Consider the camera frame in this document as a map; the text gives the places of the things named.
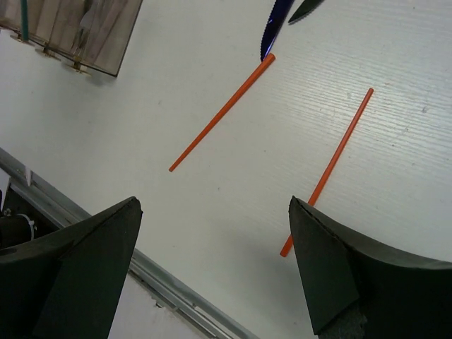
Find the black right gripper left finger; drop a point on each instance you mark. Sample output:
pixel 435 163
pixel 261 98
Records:
pixel 27 274

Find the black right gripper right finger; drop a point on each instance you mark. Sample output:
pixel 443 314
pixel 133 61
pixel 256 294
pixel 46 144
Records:
pixel 357 287

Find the silver fork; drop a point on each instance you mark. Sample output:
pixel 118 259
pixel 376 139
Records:
pixel 81 38

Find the black knife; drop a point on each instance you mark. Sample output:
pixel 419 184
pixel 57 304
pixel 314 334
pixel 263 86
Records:
pixel 305 8

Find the blue knife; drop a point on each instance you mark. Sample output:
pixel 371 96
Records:
pixel 277 16

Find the orange chopstick right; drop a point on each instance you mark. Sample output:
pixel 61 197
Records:
pixel 323 179

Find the orange chopstick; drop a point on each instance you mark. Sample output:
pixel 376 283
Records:
pixel 255 75
pixel 323 179

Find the orange chopstick left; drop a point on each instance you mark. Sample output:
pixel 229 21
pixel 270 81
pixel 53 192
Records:
pixel 255 75

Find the clear container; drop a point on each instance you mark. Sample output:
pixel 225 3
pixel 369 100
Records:
pixel 41 19
pixel 109 37
pixel 65 28

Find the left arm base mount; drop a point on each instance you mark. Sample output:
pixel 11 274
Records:
pixel 21 222

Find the aluminium table frame rail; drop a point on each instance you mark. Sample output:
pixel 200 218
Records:
pixel 141 268

